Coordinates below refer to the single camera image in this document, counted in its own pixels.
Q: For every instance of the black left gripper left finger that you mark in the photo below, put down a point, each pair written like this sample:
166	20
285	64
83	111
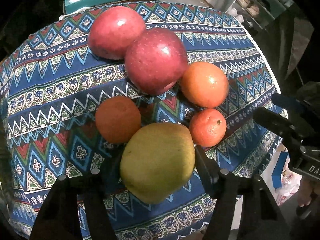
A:
58	216

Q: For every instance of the light red apple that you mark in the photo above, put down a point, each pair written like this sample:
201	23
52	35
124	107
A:
113	31

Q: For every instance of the blue patterned tablecloth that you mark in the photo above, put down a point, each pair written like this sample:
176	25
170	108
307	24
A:
52	84

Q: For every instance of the large green pear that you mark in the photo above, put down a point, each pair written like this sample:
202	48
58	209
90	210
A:
157	161

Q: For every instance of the orange left of pear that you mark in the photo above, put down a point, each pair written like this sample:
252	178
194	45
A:
117	119

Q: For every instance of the large orange right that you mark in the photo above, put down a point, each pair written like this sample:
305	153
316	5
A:
204	84

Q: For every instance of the dark red apple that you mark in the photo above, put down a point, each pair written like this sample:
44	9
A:
156	61

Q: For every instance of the small orange with stem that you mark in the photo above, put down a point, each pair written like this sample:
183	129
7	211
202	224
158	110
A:
207	127

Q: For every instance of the grey shoe rack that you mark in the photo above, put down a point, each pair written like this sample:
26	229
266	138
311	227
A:
256	15

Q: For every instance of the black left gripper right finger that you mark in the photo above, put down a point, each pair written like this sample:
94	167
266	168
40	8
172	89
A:
261	217

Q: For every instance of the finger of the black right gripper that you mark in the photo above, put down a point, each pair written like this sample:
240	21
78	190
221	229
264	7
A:
276	124
287	102

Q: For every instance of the person's right hand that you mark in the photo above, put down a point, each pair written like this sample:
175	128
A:
306	188

